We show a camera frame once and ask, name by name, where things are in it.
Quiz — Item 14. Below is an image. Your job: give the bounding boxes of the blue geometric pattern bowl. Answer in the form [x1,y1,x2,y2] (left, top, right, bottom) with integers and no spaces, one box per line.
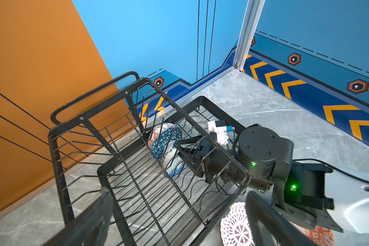
[148,123,183,159]

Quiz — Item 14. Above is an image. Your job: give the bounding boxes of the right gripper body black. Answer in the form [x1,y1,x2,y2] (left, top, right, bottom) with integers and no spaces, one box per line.
[174,135,249,184]

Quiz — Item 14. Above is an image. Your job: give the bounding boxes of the white lattice bowl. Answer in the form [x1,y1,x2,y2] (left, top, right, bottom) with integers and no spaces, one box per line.
[220,202,255,246]

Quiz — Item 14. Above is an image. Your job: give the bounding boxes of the blue floral white bowl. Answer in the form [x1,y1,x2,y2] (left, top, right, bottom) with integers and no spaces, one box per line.
[162,141,187,178]

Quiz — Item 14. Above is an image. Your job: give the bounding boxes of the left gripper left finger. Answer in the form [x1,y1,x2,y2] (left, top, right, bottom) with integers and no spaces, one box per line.
[45,188,113,246]

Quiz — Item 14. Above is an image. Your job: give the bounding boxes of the red patterned bowl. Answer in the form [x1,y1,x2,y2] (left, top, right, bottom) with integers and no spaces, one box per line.
[290,222,335,246]

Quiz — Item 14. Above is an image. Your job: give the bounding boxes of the black wire dish rack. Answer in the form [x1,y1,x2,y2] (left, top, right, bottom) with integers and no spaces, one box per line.
[48,71,247,246]

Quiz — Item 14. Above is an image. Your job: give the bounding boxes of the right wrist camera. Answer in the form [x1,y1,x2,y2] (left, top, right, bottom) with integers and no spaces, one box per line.
[208,120,235,145]

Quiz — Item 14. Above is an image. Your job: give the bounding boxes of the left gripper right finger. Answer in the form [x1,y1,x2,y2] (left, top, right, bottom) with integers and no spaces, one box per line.
[246,191,316,246]

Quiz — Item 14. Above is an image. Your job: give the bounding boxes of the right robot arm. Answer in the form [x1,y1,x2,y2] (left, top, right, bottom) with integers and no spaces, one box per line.
[174,124,369,234]

